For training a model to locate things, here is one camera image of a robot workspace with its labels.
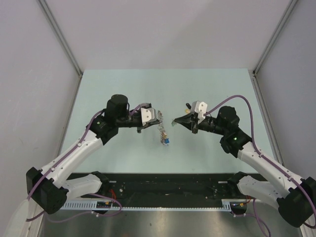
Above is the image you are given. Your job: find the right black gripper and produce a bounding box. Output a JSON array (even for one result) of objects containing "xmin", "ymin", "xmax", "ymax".
[{"xmin": 174, "ymin": 112, "xmax": 226, "ymax": 136}]

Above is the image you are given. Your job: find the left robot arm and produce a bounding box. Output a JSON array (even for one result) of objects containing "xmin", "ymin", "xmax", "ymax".
[{"xmin": 26, "ymin": 94, "xmax": 159, "ymax": 214}]

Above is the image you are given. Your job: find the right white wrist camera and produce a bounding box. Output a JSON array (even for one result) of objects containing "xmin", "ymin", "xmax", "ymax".
[{"xmin": 190, "ymin": 101, "xmax": 207, "ymax": 124}]

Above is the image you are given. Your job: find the left aluminium frame post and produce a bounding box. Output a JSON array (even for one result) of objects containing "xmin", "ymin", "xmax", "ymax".
[{"xmin": 37, "ymin": 0, "xmax": 83, "ymax": 78}]

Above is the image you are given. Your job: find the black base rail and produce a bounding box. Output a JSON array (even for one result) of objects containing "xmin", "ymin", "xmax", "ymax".
[{"xmin": 97, "ymin": 173, "xmax": 251, "ymax": 209}]

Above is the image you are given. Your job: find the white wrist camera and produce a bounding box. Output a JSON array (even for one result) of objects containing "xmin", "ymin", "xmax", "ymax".
[
  {"xmin": 140, "ymin": 104, "xmax": 159, "ymax": 126},
  {"xmin": 190, "ymin": 101, "xmax": 207, "ymax": 124}
]

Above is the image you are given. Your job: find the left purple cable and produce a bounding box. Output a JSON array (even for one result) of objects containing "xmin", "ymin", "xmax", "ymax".
[{"xmin": 26, "ymin": 103, "xmax": 124, "ymax": 223}]

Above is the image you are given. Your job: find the right aluminium frame post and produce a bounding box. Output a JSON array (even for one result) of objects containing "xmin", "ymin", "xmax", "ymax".
[{"xmin": 252, "ymin": 0, "xmax": 301, "ymax": 77}]

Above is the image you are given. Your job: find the aluminium frame post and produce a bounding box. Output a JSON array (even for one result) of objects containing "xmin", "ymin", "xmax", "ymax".
[
  {"xmin": 252, "ymin": 0, "xmax": 301, "ymax": 77},
  {"xmin": 37, "ymin": 0, "xmax": 83, "ymax": 78}
]

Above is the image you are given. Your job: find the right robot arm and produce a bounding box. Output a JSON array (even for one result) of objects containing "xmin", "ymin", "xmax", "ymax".
[{"xmin": 174, "ymin": 106, "xmax": 316, "ymax": 228}]

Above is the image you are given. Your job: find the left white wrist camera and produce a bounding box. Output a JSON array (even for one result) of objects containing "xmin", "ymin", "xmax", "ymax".
[{"xmin": 140, "ymin": 104, "xmax": 159, "ymax": 126}]

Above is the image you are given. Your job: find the slotted cable duct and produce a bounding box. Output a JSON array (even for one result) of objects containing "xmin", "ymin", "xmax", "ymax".
[{"xmin": 61, "ymin": 200, "xmax": 232, "ymax": 212}]

